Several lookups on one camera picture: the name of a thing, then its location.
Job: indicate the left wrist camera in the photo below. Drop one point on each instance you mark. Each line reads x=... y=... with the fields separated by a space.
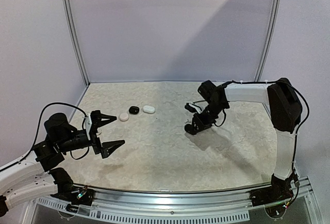
x=92 y=123

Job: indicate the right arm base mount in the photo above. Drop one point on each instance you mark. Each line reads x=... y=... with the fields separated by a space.
x=279 y=190

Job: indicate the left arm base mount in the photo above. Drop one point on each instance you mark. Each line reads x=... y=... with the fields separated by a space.
x=66 y=190

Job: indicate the black charging case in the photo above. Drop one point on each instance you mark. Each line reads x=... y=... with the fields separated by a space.
x=134 y=110

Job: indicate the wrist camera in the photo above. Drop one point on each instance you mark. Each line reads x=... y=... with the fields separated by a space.
x=92 y=123
x=193 y=108

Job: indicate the right aluminium corner post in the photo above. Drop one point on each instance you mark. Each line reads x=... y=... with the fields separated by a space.
x=268 y=39

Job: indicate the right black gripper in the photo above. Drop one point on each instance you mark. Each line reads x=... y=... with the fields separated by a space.
x=200 y=118

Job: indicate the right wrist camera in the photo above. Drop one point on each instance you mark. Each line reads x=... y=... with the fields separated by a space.
x=193 y=108

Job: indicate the white oval charging case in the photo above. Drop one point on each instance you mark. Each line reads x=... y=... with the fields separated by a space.
x=148 y=109

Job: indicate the aluminium corner post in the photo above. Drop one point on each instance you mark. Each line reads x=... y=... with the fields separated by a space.
x=75 y=43
x=268 y=39

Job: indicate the left aluminium corner post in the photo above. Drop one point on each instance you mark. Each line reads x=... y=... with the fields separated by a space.
x=75 y=43

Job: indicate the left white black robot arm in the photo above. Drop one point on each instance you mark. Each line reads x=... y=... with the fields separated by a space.
x=37 y=173

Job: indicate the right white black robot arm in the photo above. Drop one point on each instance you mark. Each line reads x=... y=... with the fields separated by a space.
x=285 y=113

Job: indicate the aluminium front rail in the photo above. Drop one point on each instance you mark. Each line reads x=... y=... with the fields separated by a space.
x=230 y=206

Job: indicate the pinkish white round case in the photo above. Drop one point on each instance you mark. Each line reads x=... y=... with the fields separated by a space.
x=124 y=117

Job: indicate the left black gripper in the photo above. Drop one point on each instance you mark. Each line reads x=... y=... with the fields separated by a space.
x=97 y=146

